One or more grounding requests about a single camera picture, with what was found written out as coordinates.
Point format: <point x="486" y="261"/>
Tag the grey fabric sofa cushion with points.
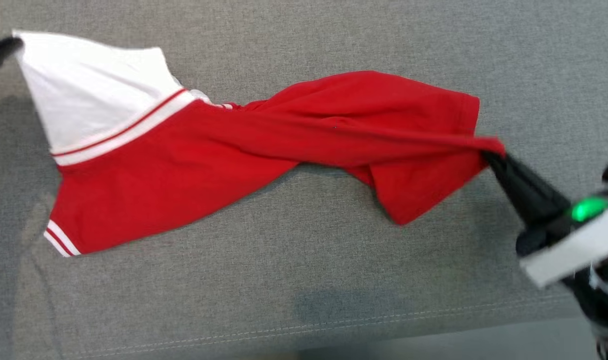
<point x="304" y="280"/>

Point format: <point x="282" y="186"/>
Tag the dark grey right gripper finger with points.
<point x="538" y="192"/>
<point x="516" y="200"/>

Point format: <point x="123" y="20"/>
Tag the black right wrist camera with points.
<point x="531" y="242"/>

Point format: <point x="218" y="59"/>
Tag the red and white jersey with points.
<point x="234" y="145"/>

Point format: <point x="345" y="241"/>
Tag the right gripper body with band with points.
<point x="578" y="245"/>

